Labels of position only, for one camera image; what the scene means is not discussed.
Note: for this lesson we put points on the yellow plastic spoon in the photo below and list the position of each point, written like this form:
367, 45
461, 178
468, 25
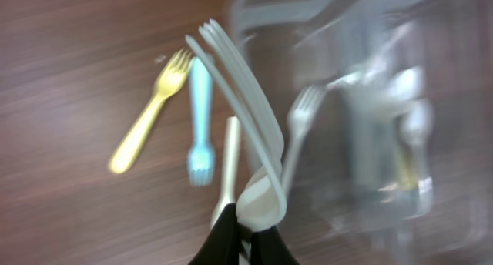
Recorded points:
406, 172

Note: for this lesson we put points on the yellow plastic fork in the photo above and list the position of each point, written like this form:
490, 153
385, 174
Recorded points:
168, 83

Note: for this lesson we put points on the white plastic fork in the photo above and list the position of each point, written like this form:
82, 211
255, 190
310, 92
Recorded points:
299, 121

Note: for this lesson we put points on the right clear plastic container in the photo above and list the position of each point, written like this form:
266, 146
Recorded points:
450, 41

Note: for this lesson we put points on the left clear plastic container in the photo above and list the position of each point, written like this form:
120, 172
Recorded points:
292, 44

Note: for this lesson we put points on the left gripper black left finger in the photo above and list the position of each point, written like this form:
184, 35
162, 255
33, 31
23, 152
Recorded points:
224, 244

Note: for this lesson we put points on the translucent curved white fork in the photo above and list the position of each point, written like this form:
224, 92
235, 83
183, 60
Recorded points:
263, 203

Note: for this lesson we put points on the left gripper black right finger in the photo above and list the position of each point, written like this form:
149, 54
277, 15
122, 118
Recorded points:
268, 248

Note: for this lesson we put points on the light blue plastic fork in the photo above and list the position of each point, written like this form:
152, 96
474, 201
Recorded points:
201, 156

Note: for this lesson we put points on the clear plastic container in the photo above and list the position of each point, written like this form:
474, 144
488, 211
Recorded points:
450, 41
292, 44

